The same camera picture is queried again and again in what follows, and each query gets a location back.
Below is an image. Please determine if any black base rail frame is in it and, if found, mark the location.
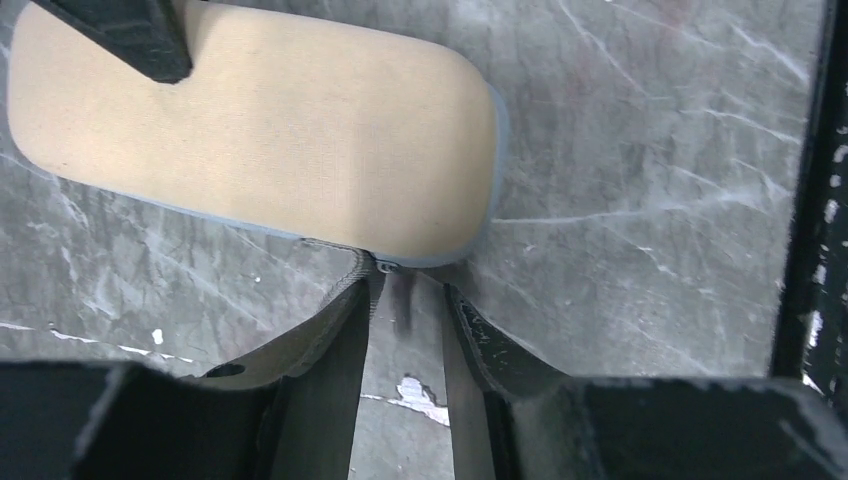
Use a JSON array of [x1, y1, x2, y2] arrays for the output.
[[770, 1, 847, 421]]

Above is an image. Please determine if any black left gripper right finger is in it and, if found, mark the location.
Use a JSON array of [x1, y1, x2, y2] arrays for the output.
[[442, 284, 847, 479]]

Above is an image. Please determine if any beige umbrella case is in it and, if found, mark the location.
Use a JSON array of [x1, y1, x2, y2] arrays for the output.
[[6, 1, 509, 268]]

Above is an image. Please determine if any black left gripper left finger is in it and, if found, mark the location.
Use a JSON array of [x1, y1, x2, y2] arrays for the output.
[[1, 280, 370, 479]]

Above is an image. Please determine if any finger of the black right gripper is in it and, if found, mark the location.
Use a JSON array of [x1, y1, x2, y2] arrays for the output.
[[36, 0, 193, 84]]

